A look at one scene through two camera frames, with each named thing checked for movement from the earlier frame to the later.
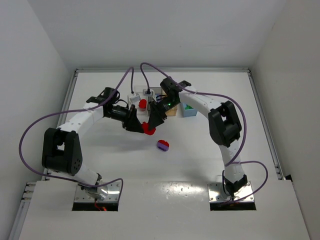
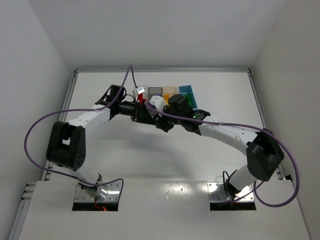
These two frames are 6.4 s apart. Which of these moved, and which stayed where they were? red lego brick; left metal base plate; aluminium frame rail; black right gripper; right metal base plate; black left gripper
Moved: black left gripper; red lego brick; black right gripper
Stayed: right metal base plate; aluminium frame rail; left metal base plate
